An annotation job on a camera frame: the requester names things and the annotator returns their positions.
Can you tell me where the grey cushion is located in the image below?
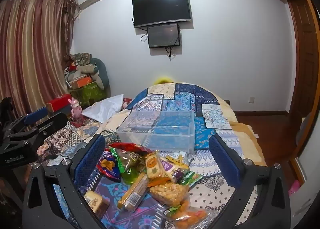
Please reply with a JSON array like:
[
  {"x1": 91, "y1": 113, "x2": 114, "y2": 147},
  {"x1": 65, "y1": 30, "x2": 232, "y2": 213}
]
[{"x1": 91, "y1": 58, "x2": 110, "y2": 90}]

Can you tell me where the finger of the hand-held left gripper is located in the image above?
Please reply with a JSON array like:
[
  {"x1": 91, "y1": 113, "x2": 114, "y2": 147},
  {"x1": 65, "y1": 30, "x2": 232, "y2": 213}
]
[
  {"x1": 6, "y1": 107, "x2": 48, "y2": 134},
  {"x1": 7, "y1": 112, "x2": 68, "y2": 144}
]

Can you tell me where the white plastic bag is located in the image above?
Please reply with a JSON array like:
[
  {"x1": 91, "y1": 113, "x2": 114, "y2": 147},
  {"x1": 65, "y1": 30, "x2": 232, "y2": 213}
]
[{"x1": 82, "y1": 94, "x2": 124, "y2": 123}]

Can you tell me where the yellow brown cake packet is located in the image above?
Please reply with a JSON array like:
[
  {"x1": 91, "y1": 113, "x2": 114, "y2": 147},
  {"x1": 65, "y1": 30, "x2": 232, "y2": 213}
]
[{"x1": 83, "y1": 190, "x2": 110, "y2": 213}]

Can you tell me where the yellow round object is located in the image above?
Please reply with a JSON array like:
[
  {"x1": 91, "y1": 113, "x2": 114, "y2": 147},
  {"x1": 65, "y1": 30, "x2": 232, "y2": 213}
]
[{"x1": 153, "y1": 77, "x2": 174, "y2": 85}]

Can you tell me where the red chip bag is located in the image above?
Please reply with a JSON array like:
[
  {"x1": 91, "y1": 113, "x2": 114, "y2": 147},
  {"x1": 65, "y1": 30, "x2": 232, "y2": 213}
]
[{"x1": 110, "y1": 142, "x2": 148, "y2": 155}]

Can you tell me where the pink object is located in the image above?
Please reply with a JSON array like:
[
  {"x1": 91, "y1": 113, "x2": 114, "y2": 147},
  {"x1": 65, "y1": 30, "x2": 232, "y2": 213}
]
[{"x1": 289, "y1": 180, "x2": 300, "y2": 196}]

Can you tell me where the blue patchwork blanket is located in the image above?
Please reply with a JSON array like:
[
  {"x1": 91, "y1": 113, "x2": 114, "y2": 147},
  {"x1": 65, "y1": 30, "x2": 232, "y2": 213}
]
[{"x1": 37, "y1": 82, "x2": 265, "y2": 229}]

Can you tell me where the purple label snack packet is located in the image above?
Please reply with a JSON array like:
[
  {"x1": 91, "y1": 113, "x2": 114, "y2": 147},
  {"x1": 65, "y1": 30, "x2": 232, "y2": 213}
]
[{"x1": 159, "y1": 156, "x2": 189, "y2": 183}]

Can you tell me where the red box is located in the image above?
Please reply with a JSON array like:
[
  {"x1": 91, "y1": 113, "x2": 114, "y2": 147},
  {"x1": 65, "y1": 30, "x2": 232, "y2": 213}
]
[{"x1": 46, "y1": 94, "x2": 73, "y2": 114}]

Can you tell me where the orange box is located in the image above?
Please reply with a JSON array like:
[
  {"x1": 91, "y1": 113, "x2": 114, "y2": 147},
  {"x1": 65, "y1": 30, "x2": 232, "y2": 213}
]
[{"x1": 69, "y1": 75, "x2": 92, "y2": 89}]

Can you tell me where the clear orange snack bag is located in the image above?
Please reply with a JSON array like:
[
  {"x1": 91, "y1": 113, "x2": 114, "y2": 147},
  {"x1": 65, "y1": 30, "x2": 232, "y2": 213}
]
[{"x1": 162, "y1": 200, "x2": 213, "y2": 229}]

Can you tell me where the beige cracker packet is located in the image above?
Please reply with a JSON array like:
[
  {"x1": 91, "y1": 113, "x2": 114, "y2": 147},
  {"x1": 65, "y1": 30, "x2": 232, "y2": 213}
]
[{"x1": 144, "y1": 152, "x2": 168, "y2": 179}]

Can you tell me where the large black television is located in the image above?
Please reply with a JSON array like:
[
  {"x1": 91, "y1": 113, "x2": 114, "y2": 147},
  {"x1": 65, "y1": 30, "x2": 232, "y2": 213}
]
[{"x1": 132, "y1": 0, "x2": 192, "y2": 28}]

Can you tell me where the clear corn snack bag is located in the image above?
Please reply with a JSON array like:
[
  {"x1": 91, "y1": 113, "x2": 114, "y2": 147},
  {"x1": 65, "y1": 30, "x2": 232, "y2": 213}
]
[{"x1": 149, "y1": 181, "x2": 190, "y2": 207}]

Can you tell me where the white furniture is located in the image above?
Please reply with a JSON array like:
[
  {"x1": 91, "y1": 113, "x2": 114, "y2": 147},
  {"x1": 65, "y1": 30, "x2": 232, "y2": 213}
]
[{"x1": 290, "y1": 116, "x2": 320, "y2": 229}]

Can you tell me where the pile of clothes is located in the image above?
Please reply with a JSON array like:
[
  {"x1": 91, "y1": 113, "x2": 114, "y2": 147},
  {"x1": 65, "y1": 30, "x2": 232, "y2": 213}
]
[{"x1": 64, "y1": 52, "x2": 99, "y2": 79}]

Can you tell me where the long yellow biscuit packet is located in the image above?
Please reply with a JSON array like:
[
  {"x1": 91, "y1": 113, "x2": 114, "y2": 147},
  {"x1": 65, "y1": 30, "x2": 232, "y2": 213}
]
[{"x1": 117, "y1": 173, "x2": 150, "y2": 211}]

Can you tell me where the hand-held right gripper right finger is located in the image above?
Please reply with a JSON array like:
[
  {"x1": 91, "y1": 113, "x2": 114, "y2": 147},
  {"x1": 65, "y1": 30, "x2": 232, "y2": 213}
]
[{"x1": 209, "y1": 134, "x2": 292, "y2": 229}]

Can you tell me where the pink plush toy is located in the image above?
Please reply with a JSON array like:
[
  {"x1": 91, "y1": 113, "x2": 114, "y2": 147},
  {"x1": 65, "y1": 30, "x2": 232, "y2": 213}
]
[{"x1": 71, "y1": 97, "x2": 83, "y2": 119}]

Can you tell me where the small yellow white packet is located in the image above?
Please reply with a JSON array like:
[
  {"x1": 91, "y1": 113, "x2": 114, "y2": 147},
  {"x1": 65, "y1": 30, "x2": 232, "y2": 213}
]
[{"x1": 166, "y1": 151, "x2": 190, "y2": 167}]

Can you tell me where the beige blanket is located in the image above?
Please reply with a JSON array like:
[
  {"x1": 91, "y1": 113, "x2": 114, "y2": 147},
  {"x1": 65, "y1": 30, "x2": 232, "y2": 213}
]
[{"x1": 217, "y1": 91, "x2": 267, "y2": 167}]

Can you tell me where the small green snack packet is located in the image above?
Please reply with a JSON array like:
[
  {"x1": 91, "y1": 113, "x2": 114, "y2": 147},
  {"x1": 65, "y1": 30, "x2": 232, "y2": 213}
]
[{"x1": 179, "y1": 170, "x2": 202, "y2": 186}]

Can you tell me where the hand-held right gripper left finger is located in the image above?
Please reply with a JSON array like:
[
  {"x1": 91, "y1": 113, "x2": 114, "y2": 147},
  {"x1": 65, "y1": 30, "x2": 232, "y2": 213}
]
[{"x1": 22, "y1": 134, "x2": 107, "y2": 229}]

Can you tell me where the clear plastic storage container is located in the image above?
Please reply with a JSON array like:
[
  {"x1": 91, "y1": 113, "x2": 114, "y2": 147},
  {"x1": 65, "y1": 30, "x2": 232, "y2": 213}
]
[{"x1": 116, "y1": 110, "x2": 196, "y2": 153}]

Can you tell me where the small black monitor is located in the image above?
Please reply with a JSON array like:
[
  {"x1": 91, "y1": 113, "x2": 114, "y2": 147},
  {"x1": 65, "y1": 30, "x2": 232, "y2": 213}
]
[{"x1": 147, "y1": 24, "x2": 181, "y2": 48}]

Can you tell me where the striped brown curtain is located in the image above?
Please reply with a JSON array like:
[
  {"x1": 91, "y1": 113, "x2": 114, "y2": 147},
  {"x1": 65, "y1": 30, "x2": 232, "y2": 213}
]
[{"x1": 0, "y1": 0, "x2": 80, "y2": 119}]

